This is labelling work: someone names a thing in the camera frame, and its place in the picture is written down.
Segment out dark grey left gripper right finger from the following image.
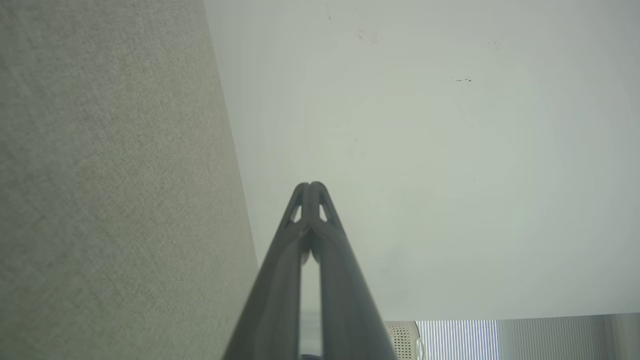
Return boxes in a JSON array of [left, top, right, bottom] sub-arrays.
[[310, 181, 399, 360]]

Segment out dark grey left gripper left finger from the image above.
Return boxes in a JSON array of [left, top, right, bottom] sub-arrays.
[[222, 182, 312, 360]]

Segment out white perforated basket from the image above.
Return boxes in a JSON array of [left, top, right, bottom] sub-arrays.
[[385, 321, 426, 360]]

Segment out white vertical window blind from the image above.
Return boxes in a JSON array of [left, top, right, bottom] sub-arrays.
[[417, 313, 640, 360]]

